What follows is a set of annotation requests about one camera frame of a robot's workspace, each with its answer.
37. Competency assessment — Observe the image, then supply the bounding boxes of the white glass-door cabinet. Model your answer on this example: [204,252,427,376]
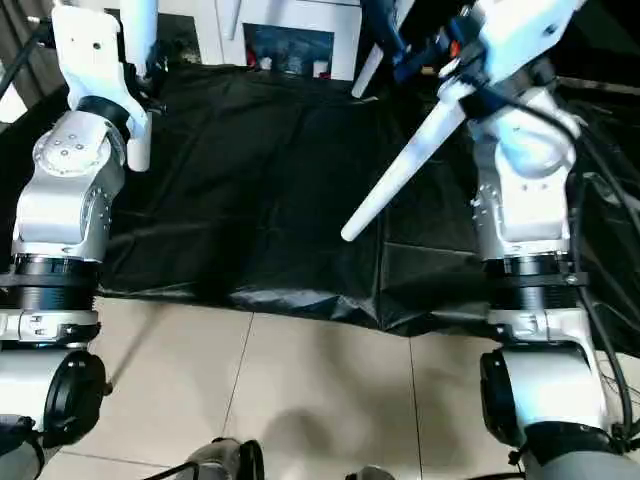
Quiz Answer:
[104,0,365,82]

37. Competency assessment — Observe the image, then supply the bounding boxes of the grey curtain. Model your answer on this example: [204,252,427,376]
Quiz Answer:
[0,0,56,94]

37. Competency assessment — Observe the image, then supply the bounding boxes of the dark metal pole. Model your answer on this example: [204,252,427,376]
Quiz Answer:
[554,74,640,99]

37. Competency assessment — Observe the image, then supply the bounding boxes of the black mat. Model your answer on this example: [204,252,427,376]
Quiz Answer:
[0,59,640,359]

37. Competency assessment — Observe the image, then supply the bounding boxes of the black stand leg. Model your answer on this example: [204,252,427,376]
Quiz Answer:
[105,308,169,397]

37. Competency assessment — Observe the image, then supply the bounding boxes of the grey robot left foot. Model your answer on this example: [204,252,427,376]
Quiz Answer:
[182,437,265,480]

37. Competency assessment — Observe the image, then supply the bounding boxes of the grey robot foot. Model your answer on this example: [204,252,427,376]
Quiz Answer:
[348,464,397,480]
[182,437,265,480]

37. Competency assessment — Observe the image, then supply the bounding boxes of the grey robot right foot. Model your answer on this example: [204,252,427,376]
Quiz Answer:
[348,464,397,480]

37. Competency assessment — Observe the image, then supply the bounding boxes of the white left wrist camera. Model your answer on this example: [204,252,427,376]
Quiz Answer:
[49,0,154,144]

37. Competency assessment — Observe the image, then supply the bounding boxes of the black left camera cable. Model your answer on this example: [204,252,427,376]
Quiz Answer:
[0,17,54,99]

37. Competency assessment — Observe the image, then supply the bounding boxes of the black camera cable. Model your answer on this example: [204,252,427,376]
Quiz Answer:
[449,47,640,441]
[0,17,54,99]

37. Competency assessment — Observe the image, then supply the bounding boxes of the black right camera cable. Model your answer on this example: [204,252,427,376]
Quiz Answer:
[449,47,640,441]

